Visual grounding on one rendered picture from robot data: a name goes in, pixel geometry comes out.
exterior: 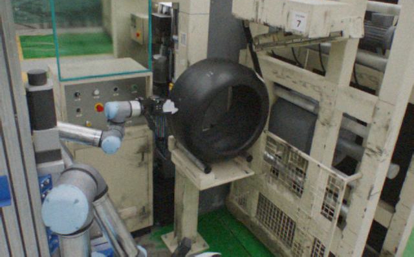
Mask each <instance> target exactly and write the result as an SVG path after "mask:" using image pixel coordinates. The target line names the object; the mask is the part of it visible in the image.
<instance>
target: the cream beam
mask: <svg viewBox="0 0 414 257"><path fill-rule="evenodd" d="M350 7H351V4H350V3H342V2H337V1H329V0H233V6H232V17H236V18H239V19H244V20H246V21H248V22H251V23H256V24H259V25H263V26H266V27H270V28H274V29H278V30H282V31H285V32H290V33H293V34H297V35H300V36H305V37H308V38H313V37H322V36H324V37H325V36H329V34H330V31H331V25H332V21H333V20H335V19H341V18H345V17H349V11H350ZM293 10H294V11H298V12H304V13H308V17H307V24H306V29H305V32H303V31H300V30H294V29H291V24H292V15H293Z"/></svg>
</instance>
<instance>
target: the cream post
mask: <svg viewBox="0 0 414 257"><path fill-rule="evenodd" d="M209 18H210V0H179V52H178V77H179V76H180V75H181V74H182V73H183V72H184V71H185V70H186V69H187V68H189V67H190V65H192V64H194V63H195V62H197V61H200V60H203V59H205V58H206V54H207V41H208V19H209ZM180 31H181V32H183V33H186V47H184V46H182V45H180ZM181 58H182V59H183V60H184V65H183V64H182V63H181V62H180V59H181ZM198 204H199V189H198V188H197V186H196V185H195V184H194V183H193V182H192V181H191V180H190V179H189V178H188V177H186V176H185V175H184V174H183V173H182V172H181V170H180V169H179V167H178V166H177V165H175V213H174V239H175V237H177V244H179V243H180V241H181V240H182V239H183V238H184V237H186V238H189V239H191V243H192V244H195V243H196V239H197V216H198Z"/></svg>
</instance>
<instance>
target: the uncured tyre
mask: <svg viewBox="0 0 414 257"><path fill-rule="evenodd" d="M202 61H203V62H204V63H203V62H202ZM206 63H207V64H206ZM209 72H213V73H214V74H213V75H211V76H210V77H207V76H205V74H207V73H209ZM230 87H232V103H231V105H230V108H229V109H228V112H227V113H226V115H225V116H224V118H223V119H222V120H221V121H220V122H219V123H218V124H217V125H215V126H214V127H213V128H212V129H209V130H206V131H202V123H203V119H204V116H205V113H206V111H207V109H208V108H209V106H210V104H211V103H212V102H213V100H214V99H215V98H216V97H217V96H218V95H219V94H220V93H222V92H223V91H224V90H226V89H228V88H230ZM179 97H181V98H182V100H181V102H179V101H178V99H179ZM167 100H171V102H173V103H174V107H175V108H176V109H178V111H176V112H175V113H174V114H171V115H167V116H166V120H167V123H168V125H169V129H170V131H171V133H172V135H173V136H174V138H175V139H176V140H177V141H178V142H179V143H180V144H181V145H182V146H183V148H185V149H186V150H187V151H188V152H190V153H191V154H192V155H193V156H194V157H196V158H198V159H200V160H202V161H205V162H212V163H220V162H226V161H230V160H232V159H234V158H236V157H238V156H240V155H242V154H243V153H244V152H246V151H247V150H248V149H250V148H251V147H252V146H253V145H254V143H255V142H256V141H257V139H258V138H259V137H260V135H261V134H262V132H263V130H264V128H265V124H266V122H267V118H268V110H269V95H268V90H267V87H266V84H265V83H264V82H263V81H262V80H261V79H260V78H258V76H257V74H256V72H255V71H254V70H252V69H250V68H248V67H245V65H243V64H240V63H238V62H236V61H233V60H231V59H228V58H221V57H215V58H205V59H203V60H200V61H197V62H195V63H194V64H192V65H190V67H189V68H187V69H186V70H185V71H184V72H183V73H182V74H181V75H180V76H179V77H178V78H177V80H176V81H175V83H174V84H173V87H172V89H171V91H170V94H169V97H168V99H167Z"/></svg>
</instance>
